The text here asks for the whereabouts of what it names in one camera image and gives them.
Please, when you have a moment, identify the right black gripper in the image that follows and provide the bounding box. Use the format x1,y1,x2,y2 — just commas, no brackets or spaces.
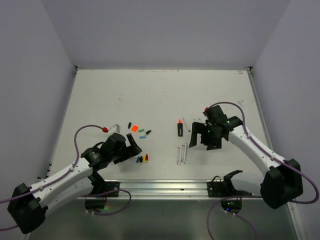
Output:
189,120,221,150

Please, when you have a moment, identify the orange highlighter cap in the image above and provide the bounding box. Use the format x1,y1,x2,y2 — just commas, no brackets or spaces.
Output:
131,125,139,132

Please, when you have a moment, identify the white black tip marker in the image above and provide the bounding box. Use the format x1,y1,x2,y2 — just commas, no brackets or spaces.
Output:
182,118,191,133

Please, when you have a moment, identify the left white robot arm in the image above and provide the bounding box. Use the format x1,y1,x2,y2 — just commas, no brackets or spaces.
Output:
7,133,142,234

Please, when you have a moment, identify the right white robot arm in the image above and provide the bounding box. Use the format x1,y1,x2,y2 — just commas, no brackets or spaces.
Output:
189,105,303,209

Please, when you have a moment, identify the aluminium front rail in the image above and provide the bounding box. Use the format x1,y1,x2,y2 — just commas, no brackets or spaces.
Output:
32,177,297,201

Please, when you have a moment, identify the aluminium rail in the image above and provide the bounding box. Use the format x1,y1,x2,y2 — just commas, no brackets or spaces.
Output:
32,177,297,201
246,66,285,180

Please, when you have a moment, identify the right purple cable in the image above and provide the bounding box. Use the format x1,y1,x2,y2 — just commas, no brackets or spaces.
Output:
206,101,320,240

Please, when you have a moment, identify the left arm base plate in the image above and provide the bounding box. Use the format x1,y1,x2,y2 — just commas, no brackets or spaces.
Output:
87,181,120,198

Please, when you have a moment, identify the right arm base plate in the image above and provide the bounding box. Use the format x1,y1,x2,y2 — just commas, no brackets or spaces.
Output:
206,181,253,198

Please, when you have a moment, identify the aluminium right side rail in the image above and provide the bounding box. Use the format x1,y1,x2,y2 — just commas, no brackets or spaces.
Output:
246,66,285,180

